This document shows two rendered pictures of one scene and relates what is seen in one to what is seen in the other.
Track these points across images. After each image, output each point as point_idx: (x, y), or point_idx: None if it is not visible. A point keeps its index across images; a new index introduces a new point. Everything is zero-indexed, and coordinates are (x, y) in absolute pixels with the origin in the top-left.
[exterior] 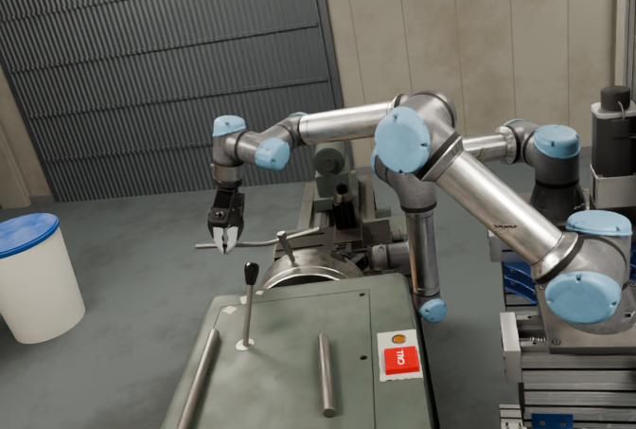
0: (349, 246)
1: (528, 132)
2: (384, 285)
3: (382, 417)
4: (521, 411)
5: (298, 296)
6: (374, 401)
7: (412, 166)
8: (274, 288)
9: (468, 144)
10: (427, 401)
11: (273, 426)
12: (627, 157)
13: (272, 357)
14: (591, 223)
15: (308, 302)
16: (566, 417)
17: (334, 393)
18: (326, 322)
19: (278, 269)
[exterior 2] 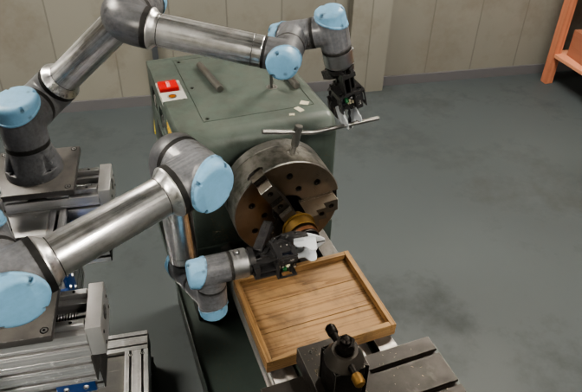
0: (276, 252)
1: (1, 242)
2: (191, 125)
3: (173, 69)
4: None
5: (256, 113)
6: (179, 74)
7: None
8: (282, 119)
9: (98, 207)
10: (216, 389)
11: (226, 62)
12: None
13: (248, 83)
14: (22, 91)
15: (246, 111)
16: None
17: (202, 74)
18: (224, 101)
19: (303, 151)
